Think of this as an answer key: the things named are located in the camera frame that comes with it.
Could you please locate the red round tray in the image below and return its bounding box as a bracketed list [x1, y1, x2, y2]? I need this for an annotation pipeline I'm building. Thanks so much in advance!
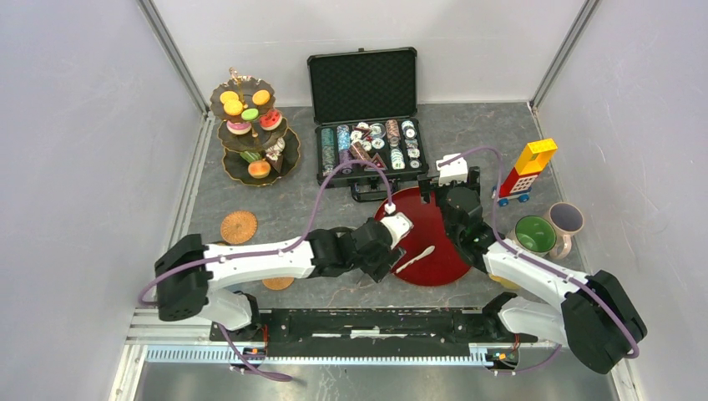
[391, 187, 471, 287]

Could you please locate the green bowl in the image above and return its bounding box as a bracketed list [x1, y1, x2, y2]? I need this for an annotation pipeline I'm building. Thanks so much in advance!
[507, 216, 558, 256]

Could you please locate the woven coaster front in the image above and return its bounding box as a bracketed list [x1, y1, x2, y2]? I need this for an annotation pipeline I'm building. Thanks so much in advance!
[261, 277, 295, 291]

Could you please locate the woven coaster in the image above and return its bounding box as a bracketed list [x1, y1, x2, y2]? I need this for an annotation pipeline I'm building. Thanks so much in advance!
[220, 211, 258, 245]
[261, 277, 295, 291]

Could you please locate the beige purple mug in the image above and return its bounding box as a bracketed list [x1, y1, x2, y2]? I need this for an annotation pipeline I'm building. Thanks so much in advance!
[544, 202, 584, 260]

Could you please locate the chocolate cake slice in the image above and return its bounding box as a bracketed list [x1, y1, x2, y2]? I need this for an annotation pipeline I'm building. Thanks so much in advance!
[266, 153, 284, 175]

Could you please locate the white striped donut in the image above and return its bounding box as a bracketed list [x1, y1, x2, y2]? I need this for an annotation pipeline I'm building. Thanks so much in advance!
[265, 137, 286, 161]

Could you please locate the orange peach bun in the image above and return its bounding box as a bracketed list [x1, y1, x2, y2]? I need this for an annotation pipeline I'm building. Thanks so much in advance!
[247, 160, 271, 180]

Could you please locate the white rectangular pastry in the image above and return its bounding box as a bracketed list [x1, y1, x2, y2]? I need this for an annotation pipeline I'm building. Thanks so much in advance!
[240, 151, 263, 164]

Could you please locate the red frosted donut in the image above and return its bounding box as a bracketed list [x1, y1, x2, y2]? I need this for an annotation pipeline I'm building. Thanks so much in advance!
[259, 109, 283, 131]

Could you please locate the green macaron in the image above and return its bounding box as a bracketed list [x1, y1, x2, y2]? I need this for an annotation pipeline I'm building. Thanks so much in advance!
[240, 108, 260, 122]

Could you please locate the pink frosted donut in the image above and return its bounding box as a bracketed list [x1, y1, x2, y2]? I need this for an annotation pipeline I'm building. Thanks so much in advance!
[226, 121, 252, 135]

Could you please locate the yellow round cookie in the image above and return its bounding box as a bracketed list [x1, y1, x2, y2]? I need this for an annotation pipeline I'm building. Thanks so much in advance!
[251, 89, 271, 106]

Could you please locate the orange round biscuit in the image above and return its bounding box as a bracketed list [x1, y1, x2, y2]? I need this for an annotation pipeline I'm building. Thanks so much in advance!
[223, 99, 245, 116]

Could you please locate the orange waffle biscuit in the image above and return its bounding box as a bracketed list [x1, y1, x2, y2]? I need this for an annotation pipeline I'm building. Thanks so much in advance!
[220, 90, 240, 104]

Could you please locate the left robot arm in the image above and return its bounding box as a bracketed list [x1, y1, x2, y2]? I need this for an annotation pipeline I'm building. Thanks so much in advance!
[154, 213, 413, 341]

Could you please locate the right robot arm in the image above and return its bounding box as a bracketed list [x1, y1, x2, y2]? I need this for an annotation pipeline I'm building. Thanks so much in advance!
[417, 167, 648, 374]

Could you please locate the toy block tower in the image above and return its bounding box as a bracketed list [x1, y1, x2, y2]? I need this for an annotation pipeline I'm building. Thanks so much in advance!
[493, 138, 558, 207]

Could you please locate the yellow cup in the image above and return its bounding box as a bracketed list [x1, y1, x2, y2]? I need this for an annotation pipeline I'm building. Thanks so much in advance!
[488, 274, 520, 291]

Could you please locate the black poker chip case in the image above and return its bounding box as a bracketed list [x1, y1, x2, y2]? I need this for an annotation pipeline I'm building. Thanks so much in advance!
[306, 47, 428, 202]

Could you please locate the three-tier dessert stand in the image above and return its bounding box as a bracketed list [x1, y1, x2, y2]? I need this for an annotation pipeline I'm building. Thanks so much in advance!
[210, 67, 301, 187]

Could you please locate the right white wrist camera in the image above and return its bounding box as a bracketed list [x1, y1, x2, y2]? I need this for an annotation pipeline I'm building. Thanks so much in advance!
[435, 153, 468, 186]

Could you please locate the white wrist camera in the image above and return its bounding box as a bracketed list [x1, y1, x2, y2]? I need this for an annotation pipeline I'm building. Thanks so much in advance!
[380, 202, 413, 250]
[435, 153, 468, 186]

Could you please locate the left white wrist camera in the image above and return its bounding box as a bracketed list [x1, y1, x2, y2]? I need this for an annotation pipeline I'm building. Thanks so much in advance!
[380, 202, 413, 250]

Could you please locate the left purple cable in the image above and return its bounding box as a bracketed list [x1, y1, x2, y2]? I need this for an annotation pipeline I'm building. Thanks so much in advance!
[137, 159, 395, 384]

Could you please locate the purple cable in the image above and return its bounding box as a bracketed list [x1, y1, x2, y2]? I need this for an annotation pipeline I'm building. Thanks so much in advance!
[439, 146, 641, 374]
[137, 159, 395, 384]

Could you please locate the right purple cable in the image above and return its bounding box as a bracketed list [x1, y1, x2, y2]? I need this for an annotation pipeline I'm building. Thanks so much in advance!
[439, 146, 641, 374]

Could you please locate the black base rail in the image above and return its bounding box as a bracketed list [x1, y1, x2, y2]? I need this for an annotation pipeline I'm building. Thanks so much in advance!
[210, 293, 537, 366]

